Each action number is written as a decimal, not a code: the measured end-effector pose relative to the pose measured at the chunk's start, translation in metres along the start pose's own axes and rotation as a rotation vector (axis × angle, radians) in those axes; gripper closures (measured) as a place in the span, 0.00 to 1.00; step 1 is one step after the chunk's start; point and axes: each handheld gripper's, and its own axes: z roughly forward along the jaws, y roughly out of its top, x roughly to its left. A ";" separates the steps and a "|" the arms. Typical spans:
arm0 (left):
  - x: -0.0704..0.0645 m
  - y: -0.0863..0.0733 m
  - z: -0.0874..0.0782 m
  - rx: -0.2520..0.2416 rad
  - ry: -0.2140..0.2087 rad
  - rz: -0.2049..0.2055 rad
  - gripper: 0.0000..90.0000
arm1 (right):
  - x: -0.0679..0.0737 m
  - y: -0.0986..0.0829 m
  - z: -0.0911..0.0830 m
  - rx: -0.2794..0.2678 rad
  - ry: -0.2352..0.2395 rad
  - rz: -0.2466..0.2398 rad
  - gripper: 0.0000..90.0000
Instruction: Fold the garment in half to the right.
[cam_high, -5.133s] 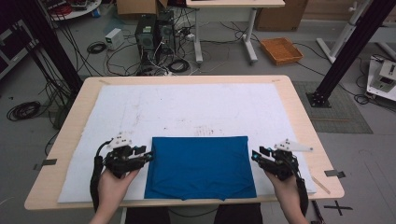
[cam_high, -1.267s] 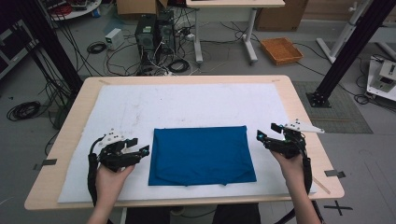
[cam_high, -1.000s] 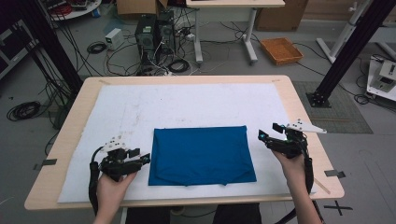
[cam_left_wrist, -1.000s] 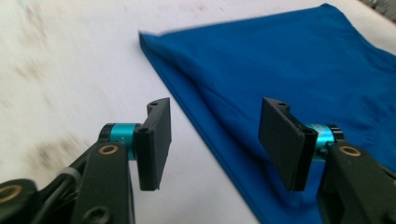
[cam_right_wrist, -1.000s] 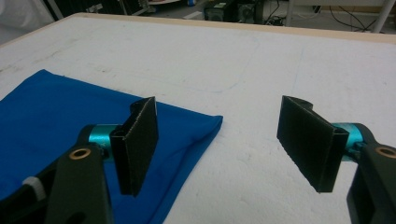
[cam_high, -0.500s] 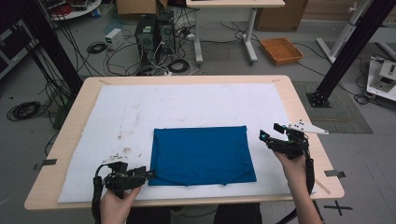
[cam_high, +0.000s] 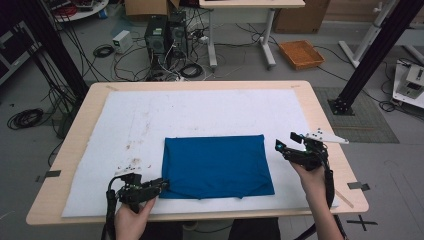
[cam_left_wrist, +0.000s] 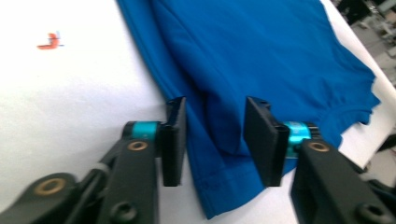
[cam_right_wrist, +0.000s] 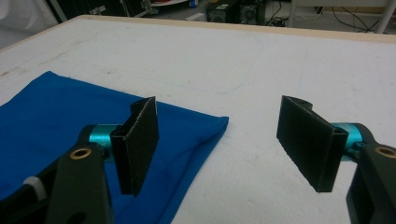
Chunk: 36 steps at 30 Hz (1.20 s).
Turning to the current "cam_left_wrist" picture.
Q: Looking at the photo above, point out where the blue t-shirt white print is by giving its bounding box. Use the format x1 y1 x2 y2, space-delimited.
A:
116 0 382 220

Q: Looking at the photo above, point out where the red sticker mark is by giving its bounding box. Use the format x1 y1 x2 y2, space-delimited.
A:
36 30 65 50

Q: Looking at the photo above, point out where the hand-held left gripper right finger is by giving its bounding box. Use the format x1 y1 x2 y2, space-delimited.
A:
243 96 320 188

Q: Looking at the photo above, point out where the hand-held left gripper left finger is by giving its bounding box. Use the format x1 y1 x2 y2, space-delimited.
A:
123 96 188 188

